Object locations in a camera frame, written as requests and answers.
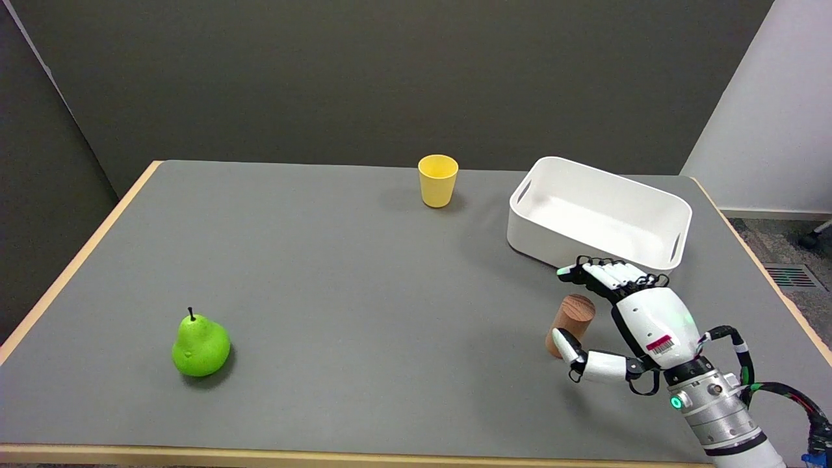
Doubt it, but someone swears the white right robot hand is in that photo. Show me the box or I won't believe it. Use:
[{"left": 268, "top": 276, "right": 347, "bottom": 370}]
[{"left": 551, "top": 256, "right": 714, "bottom": 396}]

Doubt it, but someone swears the wooden cylinder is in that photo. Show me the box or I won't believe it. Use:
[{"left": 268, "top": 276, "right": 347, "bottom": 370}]
[{"left": 545, "top": 294, "right": 597, "bottom": 359}]

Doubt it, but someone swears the white plastic bin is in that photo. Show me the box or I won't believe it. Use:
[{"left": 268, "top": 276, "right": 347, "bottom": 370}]
[{"left": 507, "top": 156, "right": 692, "bottom": 272}]

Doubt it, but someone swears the floor vent grille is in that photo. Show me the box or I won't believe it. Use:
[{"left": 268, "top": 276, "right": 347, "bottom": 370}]
[{"left": 765, "top": 263, "right": 821, "bottom": 290}]

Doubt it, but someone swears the black caster wheel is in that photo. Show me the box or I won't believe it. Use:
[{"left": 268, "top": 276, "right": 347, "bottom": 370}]
[{"left": 798, "top": 221, "right": 832, "bottom": 250}]

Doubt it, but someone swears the yellow plastic cup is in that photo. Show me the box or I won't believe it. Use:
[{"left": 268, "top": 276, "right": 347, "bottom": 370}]
[{"left": 418, "top": 154, "right": 459, "bottom": 209}]

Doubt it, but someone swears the green toy pear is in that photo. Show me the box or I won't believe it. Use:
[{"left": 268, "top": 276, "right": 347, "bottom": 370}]
[{"left": 172, "top": 307, "right": 231, "bottom": 378}]

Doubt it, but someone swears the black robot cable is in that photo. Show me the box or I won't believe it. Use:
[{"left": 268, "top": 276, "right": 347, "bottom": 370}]
[{"left": 701, "top": 325, "right": 832, "bottom": 468}]

